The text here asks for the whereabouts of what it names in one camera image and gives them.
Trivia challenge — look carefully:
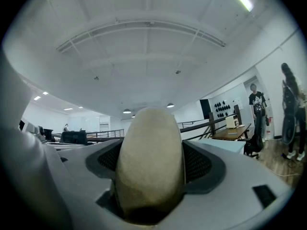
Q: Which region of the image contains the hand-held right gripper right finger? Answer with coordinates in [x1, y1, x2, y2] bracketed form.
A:
[155, 139, 295, 230]

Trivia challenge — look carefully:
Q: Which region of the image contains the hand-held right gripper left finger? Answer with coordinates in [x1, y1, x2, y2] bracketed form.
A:
[0, 44, 135, 230]

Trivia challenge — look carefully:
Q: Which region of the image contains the black mesh office chair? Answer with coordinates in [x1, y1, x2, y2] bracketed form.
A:
[59, 130, 89, 146]

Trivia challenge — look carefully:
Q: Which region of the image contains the black bag on floor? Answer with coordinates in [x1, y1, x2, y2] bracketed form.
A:
[244, 126, 264, 158]

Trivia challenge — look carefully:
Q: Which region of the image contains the brown wooden desk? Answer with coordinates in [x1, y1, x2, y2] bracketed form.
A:
[211, 123, 252, 141]

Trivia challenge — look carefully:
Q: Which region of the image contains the dark metal railing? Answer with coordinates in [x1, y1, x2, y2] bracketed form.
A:
[51, 117, 240, 144]

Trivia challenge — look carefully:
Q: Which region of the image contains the beige box appliance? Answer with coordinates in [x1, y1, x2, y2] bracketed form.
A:
[225, 115, 239, 129]

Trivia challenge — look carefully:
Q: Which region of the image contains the white floor cable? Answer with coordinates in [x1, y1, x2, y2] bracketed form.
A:
[265, 169, 303, 177]

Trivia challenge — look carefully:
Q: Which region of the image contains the rack of black wall items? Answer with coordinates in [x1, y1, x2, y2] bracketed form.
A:
[214, 100, 231, 118]

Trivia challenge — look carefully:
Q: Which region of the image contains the black wall panel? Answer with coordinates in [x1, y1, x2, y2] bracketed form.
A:
[199, 99, 211, 120]

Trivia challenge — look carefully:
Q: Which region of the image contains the black round frame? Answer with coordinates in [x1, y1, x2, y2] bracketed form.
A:
[281, 80, 301, 145]

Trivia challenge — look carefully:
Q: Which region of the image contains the white ceiling cable tray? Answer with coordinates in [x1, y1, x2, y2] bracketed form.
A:
[56, 20, 226, 54]

